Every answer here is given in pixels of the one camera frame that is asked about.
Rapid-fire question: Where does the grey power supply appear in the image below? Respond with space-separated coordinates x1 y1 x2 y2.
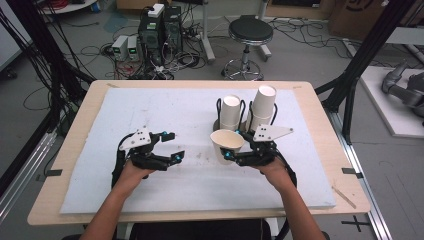
126 35 141 62
111 34 130 62

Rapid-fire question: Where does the person's right hand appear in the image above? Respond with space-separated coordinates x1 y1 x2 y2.
257 158 295 195

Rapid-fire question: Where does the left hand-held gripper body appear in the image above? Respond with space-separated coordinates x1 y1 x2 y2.
118 125 171 172

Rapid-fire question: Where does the white table mat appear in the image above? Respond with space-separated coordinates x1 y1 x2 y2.
59 87 337 215

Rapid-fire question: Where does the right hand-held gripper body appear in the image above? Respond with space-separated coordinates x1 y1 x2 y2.
235 124 295 168

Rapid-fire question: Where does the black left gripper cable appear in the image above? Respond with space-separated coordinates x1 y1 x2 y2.
111 133 135 190

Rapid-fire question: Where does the white platform board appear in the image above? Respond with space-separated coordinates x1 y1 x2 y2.
358 65 424 140

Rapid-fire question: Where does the white box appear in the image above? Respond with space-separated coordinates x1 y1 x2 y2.
147 3 166 19

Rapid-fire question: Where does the black frame post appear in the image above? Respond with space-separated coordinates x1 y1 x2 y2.
314 0 417 145

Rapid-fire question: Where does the brown cardboard box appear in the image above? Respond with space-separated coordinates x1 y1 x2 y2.
328 0 388 42

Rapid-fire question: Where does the dark wire cup holder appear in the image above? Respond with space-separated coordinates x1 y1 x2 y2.
213 97 279 135

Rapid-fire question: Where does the tangle of floor cables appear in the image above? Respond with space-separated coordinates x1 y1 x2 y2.
98 39 208 81

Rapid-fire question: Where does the short stack of paper cups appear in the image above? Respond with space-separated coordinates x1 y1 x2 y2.
218 94 243 132

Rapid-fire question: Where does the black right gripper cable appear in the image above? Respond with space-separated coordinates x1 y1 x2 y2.
273 149 298 240

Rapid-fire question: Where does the person's left hand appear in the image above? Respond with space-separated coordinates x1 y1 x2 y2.
117 160 156 191

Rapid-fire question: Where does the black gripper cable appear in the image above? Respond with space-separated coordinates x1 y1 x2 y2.
273 149 298 240
111 133 135 190

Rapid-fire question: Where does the black round stool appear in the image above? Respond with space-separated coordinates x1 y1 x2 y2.
220 14 275 82

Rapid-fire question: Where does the white paper cup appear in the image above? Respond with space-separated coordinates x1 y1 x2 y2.
209 129 246 166

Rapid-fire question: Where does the aluminium rail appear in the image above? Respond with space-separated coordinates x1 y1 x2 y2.
324 109 394 240
0 129 58 224

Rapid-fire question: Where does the person's black clothing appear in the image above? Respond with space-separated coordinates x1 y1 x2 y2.
129 218 275 240

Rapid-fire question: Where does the tan tape strip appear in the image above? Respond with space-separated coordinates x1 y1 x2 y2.
331 185 357 210

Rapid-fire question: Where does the grey metal table leg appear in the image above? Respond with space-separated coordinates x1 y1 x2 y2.
199 0 217 65

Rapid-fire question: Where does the black cable bundle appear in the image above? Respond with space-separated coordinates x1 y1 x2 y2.
0 0 97 135

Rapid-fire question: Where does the black computer tower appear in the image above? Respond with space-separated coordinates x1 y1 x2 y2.
137 13 166 66
163 5 184 55

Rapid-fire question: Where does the tall stack of paper cups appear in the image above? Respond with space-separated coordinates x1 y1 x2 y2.
245 84 278 133

